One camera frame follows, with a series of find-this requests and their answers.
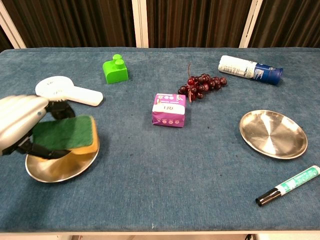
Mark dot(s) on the green yellow sponge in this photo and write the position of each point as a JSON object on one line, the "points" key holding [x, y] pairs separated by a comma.
{"points": [[65, 132]]}

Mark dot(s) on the blue table cloth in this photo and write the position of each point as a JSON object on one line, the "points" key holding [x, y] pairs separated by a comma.
{"points": [[160, 175]]}

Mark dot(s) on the white handheld fan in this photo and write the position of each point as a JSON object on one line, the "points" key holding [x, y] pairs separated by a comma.
{"points": [[82, 96]]}

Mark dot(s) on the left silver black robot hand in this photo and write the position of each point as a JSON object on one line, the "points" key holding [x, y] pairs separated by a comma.
{"points": [[17, 117]]}

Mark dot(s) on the white frame post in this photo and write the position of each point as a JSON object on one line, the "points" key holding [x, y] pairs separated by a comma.
{"points": [[140, 25], [12, 27], [251, 25]]}

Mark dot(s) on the white blue spray bottle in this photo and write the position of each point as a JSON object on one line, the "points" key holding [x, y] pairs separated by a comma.
{"points": [[240, 66]]}

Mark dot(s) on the purple small box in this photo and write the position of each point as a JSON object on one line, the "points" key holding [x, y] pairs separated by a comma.
{"points": [[170, 110]]}

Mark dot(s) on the dark pleated curtain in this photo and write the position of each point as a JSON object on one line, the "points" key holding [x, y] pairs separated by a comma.
{"points": [[75, 22], [290, 22], [5, 41], [197, 22]]}

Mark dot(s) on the green toy building block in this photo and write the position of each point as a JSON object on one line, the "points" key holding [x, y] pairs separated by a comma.
{"points": [[115, 73]]}

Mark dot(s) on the green white marker pen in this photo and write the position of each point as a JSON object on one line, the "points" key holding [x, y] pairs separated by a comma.
{"points": [[292, 183]]}

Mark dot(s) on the bunch of red grapes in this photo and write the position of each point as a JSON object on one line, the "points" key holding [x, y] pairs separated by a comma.
{"points": [[202, 83]]}

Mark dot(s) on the round metal plate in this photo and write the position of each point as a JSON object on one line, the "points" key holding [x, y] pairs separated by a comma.
{"points": [[272, 135], [62, 170]]}

